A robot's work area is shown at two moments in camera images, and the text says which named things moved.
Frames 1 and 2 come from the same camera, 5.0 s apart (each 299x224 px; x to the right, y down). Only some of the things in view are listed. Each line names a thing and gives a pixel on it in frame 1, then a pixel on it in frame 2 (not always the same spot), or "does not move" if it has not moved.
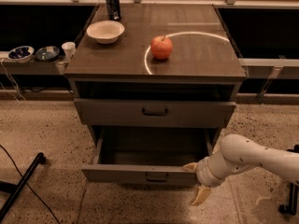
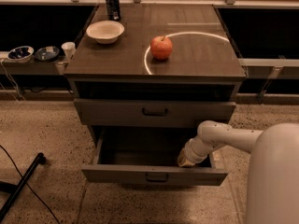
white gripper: [205, 172] -> [191, 153]
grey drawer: [148, 157] does not move
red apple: [162, 48] does not move
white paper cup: [69, 49] does not move
